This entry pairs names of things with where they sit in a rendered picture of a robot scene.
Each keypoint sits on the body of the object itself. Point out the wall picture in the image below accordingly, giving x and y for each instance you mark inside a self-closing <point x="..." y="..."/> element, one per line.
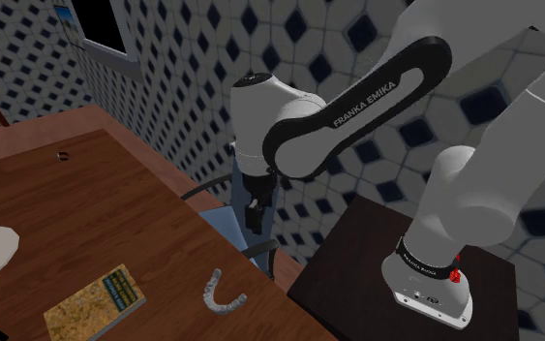
<point x="70" y="26"/>

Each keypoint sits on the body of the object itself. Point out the blue office chair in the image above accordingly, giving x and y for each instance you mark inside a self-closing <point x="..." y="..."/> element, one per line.
<point x="239" y="198"/>

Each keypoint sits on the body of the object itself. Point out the white framed window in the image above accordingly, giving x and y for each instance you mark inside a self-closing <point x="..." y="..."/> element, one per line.
<point x="99" y="23"/>

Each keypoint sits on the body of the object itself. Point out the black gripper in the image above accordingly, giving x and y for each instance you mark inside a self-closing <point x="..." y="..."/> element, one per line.
<point x="262" y="186"/>

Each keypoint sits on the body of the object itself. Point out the brown wooden desk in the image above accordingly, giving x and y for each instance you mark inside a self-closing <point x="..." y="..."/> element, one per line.
<point x="111" y="212"/>

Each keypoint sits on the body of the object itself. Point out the grey teeth mould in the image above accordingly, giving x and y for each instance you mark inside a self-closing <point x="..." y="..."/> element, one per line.
<point x="213" y="302"/>

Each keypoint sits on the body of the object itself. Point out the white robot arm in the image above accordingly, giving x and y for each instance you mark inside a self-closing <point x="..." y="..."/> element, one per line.
<point x="489" y="189"/>

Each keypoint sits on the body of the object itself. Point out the yellow and green book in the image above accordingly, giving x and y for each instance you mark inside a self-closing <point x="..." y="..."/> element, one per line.
<point x="90" y="307"/>

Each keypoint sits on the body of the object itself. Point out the dark robot stand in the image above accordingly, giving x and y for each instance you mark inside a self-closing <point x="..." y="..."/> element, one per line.
<point x="347" y="283"/>

